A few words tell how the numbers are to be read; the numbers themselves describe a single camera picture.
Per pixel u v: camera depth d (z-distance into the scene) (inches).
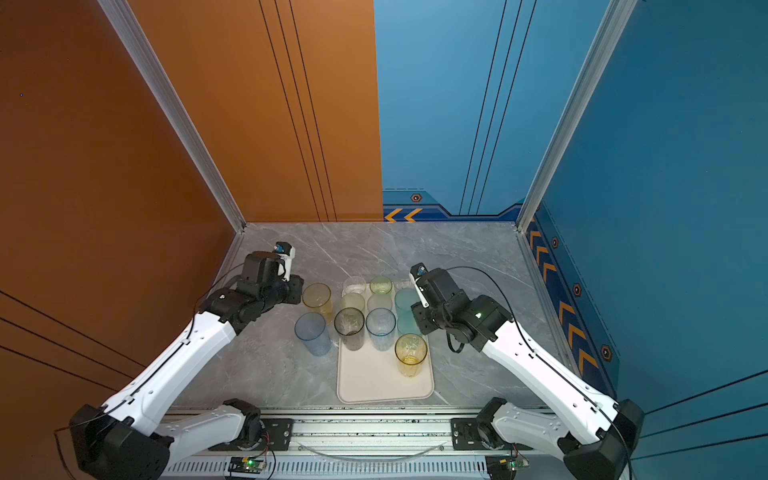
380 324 33.4
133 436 14.7
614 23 28.0
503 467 27.9
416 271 25.0
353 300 35.4
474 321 18.4
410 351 34.2
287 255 27.4
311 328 32.8
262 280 23.2
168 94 32.8
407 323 33.4
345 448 28.7
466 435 28.5
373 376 32.5
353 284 38.4
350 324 34.2
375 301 35.8
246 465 27.9
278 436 29.0
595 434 14.7
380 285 38.7
